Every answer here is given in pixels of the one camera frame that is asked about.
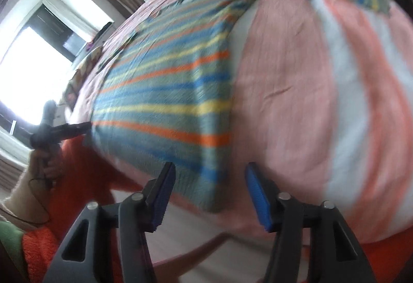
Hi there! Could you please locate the orange fleece cloth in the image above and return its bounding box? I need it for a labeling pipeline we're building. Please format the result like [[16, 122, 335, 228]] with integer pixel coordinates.
[[21, 138, 149, 283], [363, 228, 413, 283]]

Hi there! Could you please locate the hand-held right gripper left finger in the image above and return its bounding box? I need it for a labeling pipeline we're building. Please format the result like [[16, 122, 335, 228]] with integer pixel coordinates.
[[42, 161, 176, 283]]

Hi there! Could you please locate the green cloth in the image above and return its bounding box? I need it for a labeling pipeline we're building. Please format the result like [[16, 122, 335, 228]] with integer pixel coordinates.
[[0, 220, 26, 272]]

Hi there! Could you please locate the striped knit shirt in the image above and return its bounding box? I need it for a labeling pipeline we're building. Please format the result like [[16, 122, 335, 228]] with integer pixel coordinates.
[[90, 0, 392, 214]]

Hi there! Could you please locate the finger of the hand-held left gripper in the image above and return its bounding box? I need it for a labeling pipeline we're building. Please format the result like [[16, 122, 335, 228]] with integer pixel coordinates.
[[65, 121, 93, 142]]

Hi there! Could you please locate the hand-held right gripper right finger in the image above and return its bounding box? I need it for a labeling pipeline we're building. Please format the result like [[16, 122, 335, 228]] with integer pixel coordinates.
[[244, 162, 378, 283]]

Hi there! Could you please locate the grey outdoor air conditioner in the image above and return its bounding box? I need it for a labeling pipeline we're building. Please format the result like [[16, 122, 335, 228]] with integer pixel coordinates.
[[63, 33, 88, 57]]

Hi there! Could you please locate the patterned pillow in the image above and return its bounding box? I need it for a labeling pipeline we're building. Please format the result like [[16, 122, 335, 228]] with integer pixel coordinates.
[[66, 46, 104, 106]]

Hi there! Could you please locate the black cable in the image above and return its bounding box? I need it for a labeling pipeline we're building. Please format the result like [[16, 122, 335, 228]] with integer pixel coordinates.
[[28, 178, 53, 225]]

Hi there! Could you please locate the person's left hand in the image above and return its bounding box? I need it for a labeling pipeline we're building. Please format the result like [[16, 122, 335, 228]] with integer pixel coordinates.
[[28, 146, 64, 190]]

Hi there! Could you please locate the bright window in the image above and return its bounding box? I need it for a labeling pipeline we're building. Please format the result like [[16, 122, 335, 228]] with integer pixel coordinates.
[[0, 0, 114, 142]]

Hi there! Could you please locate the pink striped bed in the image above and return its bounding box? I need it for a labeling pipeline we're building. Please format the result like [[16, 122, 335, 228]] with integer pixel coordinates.
[[69, 0, 413, 283]]

